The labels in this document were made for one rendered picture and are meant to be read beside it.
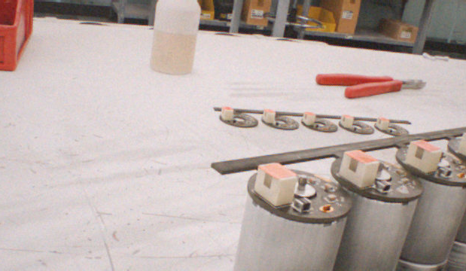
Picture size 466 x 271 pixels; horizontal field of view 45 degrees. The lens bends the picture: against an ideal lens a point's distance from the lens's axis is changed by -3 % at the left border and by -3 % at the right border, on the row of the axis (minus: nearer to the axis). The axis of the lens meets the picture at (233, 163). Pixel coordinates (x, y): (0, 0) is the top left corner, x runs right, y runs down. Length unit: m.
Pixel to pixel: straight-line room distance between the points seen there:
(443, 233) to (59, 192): 0.16
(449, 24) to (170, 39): 5.57
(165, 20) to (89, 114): 0.12
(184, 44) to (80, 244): 0.25
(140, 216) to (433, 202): 0.12
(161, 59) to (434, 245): 0.31
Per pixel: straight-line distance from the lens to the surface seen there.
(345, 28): 4.84
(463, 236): 0.20
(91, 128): 0.32
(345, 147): 0.17
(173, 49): 0.44
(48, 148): 0.30
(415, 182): 0.16
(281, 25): 2.74
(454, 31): 6.03
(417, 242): 0.18
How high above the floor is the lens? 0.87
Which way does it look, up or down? 23 degrees down
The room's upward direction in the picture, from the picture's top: 10 degrees clockwise
